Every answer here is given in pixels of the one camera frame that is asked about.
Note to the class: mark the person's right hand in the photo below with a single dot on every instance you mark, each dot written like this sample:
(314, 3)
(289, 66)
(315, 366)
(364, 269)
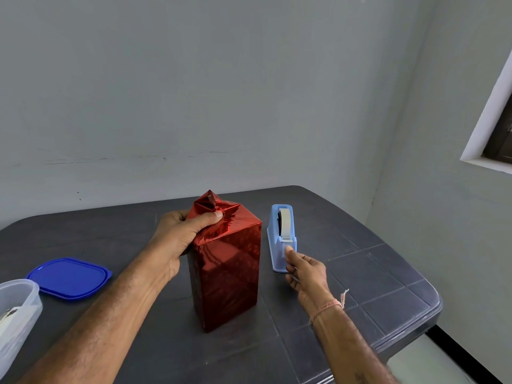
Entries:
(312, 277)

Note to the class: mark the person's left hand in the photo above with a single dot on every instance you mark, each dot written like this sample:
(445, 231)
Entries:
(172, 239)

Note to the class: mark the person's right thumb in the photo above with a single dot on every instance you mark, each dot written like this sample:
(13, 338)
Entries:
(292, 269)

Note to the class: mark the person's left thumb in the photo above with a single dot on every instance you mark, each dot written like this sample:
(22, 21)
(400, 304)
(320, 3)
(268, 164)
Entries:
(206, 221)

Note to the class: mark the white tape roll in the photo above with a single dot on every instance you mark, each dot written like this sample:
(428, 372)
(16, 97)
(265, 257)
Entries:
(284, 223)

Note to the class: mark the red foil gift box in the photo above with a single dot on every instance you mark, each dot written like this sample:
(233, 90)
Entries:
(226, 267)

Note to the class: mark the person's right forearm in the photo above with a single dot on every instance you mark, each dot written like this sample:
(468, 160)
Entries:
(352, 347)

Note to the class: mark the person's left forearm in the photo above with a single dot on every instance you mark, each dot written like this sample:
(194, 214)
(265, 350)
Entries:
(108, 315)

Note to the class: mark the light blue tape dispenser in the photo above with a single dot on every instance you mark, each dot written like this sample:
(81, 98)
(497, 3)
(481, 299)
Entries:
(278, 257)

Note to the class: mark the pink thread wristband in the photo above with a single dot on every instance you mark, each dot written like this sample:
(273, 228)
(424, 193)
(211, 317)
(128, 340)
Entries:
(326, 307)

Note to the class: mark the blue plastic container lid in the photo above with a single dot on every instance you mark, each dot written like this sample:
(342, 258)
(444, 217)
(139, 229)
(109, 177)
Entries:
(68, 278)

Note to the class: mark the clear plastic container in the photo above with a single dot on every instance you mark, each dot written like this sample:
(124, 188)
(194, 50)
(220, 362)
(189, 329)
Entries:
(20, 315)

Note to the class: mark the white framed window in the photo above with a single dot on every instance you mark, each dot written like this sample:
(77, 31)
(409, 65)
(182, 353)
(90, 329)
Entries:
(486, 127)

